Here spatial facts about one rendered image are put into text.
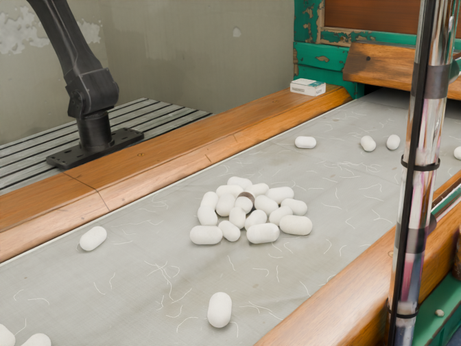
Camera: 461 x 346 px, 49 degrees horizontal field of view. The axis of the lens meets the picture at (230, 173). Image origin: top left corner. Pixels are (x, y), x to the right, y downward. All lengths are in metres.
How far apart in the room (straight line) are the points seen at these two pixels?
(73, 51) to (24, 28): 1.77
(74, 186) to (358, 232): 0.36
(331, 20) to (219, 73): 1.40
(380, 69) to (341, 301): 0.58
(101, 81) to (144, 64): 1.82
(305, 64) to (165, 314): 0.74
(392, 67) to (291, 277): 0.53
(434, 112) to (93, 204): 0.44
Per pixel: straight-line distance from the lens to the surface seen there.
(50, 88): 2.86
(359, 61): 0.98
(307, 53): 1.10
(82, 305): 0.52
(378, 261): 0.51
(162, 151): 0.76
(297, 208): 0.61
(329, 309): 0.44
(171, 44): 2.61
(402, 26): 1.00
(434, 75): 0.35
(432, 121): 0.36
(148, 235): 0.60
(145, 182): 0.69
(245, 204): 0.61
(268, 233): 0.56
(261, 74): 2.26
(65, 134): 1.18
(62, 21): 1.01
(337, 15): 1.06
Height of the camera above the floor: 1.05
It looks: 25 degrees down
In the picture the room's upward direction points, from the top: 3 degrees counter-clockwise
